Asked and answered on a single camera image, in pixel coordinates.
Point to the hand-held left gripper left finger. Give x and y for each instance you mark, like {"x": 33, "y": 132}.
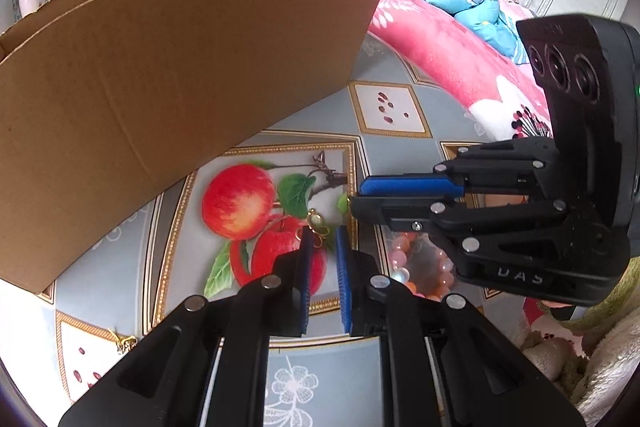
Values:
{"x": 306, "y": 287}

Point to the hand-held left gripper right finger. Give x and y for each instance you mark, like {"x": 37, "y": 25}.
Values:
{"x": 344, "y": 287}

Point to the person's right forearm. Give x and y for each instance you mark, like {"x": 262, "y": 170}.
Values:
{"x": 610, "y": 357}

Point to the small gold charm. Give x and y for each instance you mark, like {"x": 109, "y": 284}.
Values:
{"x": 122, "y": 343}

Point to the brown cardboard box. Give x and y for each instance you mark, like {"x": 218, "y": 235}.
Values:
{"x": 175, "y": 57}

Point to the pink floral blanket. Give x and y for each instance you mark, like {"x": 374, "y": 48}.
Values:
{"x": 440, "y": 47}

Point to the fruit printed mat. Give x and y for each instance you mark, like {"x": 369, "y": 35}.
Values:
{"x": 385, "y": 157}

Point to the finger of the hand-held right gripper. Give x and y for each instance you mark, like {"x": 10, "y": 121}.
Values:
{"x": 390, "y": 209}
{"x": 410, "y": 186}

